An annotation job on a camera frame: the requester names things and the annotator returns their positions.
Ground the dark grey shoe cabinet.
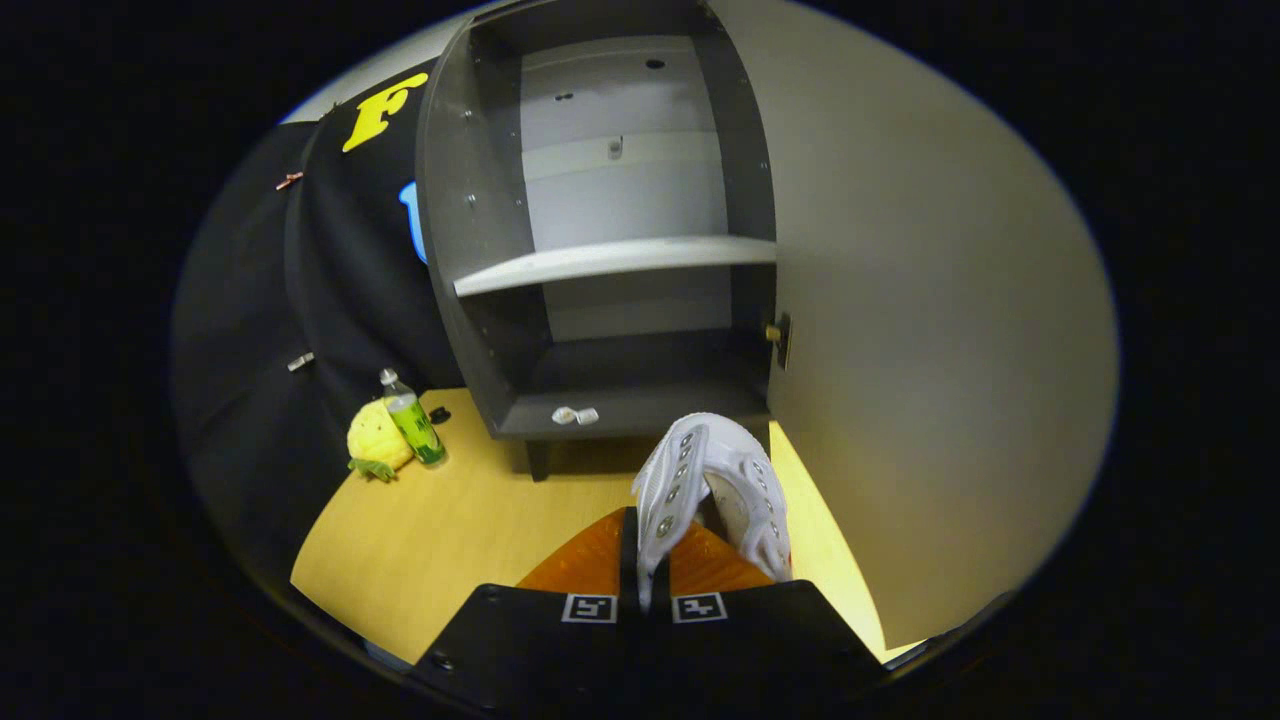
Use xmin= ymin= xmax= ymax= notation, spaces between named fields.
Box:
xmin=415 ymin=0 xmax=791 ymax=483

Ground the black backdrop cloth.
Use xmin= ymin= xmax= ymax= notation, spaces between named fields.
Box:
xmin=170 ymin=60 xmax=466 ymax=601

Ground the grey cabinet shelf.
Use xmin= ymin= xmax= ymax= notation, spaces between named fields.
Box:
xmin=452 ymin=235 xmax=778 ymax=298

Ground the green drink bottle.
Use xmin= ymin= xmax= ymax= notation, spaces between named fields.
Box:
xmin=379 ymin=368 xmax=448 ymax=467

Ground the beige shoe cabinet door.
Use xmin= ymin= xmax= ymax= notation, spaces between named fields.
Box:
xmin=705 ymin=0 xmax=1119 ymax=651

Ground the white shoe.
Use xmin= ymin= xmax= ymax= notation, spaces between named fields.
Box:
xmin=630 ymin=412 xmax=793 ymax=611

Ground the yellow plush toy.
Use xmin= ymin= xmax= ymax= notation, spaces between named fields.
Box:
xmin=346 ymin=398 xmax=414 ymax=483

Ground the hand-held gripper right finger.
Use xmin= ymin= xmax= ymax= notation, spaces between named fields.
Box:
xmin=650 ymin=520 xmax=891 ymax=701

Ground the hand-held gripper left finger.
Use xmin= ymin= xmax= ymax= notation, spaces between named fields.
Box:
xmin=410 ymin=506 xmax=646 ymax=701

